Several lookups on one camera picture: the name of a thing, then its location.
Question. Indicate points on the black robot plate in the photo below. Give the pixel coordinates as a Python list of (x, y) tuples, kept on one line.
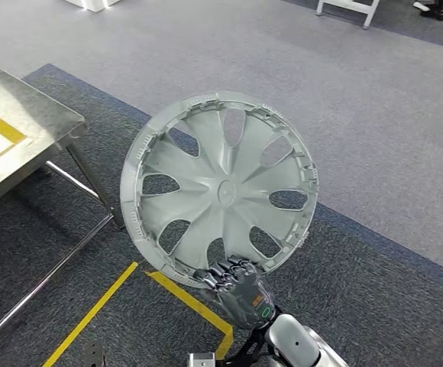
[(94, 354)]

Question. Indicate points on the silver plastic hubcap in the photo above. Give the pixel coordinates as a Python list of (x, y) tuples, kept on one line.
[(206, 197)]

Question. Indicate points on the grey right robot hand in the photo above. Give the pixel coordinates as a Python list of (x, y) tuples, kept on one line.
[(244, 299)]

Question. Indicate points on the yellow floor tape strip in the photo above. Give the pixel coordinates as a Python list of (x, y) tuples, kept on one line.
[(191, 304), (91, 314)]

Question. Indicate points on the white display plinth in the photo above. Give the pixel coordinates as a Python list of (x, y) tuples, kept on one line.
[(91, 4)]

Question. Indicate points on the yellow tape bench outline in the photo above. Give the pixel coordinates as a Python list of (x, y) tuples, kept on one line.
[(4, 129)]

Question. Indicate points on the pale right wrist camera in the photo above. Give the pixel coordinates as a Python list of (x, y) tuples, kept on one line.
[(201, 360)]

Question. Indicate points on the steel workbench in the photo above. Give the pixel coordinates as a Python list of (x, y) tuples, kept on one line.
[(34, 116)]

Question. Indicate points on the white table frame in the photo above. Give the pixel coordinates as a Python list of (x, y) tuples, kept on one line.
[(347, 6)]

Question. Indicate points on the black camera bracket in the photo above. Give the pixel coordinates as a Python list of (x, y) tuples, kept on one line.
[(252, 349)]

